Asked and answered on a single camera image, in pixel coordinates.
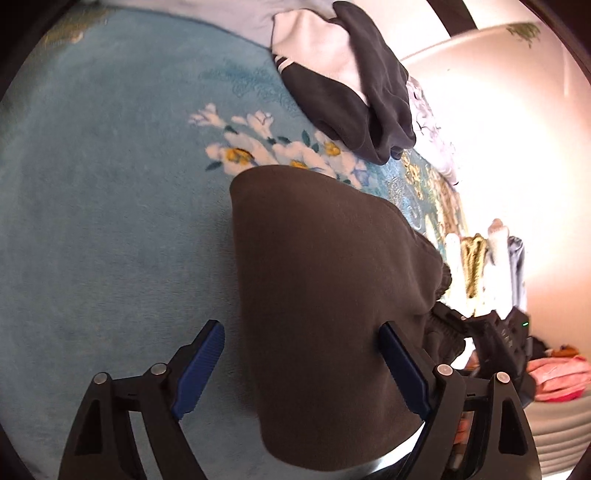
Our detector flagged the pink clothing on floor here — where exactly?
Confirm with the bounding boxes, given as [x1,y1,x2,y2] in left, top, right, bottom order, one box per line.
[527,356,590,402]

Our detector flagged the blue grey folded garment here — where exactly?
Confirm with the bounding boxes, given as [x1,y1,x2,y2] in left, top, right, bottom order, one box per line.
[508,236,527,312]

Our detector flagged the olive knitted garment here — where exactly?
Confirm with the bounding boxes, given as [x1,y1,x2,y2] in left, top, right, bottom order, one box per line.
[461,234,488,299]

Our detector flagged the black and white jacket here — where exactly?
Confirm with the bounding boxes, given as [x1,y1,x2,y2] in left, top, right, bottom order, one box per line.
[271,1,416,165]

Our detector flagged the teal floral bed blanket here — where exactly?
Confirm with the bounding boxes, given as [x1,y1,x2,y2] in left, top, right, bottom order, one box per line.
[1,4,465,479]

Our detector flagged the white black wardrobe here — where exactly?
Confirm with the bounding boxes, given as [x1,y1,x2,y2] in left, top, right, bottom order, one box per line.
[427,0,539,36]

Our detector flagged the light blue floral duvet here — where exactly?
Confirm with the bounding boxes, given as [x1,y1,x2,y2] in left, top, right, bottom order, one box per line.
[120,1,458,185]

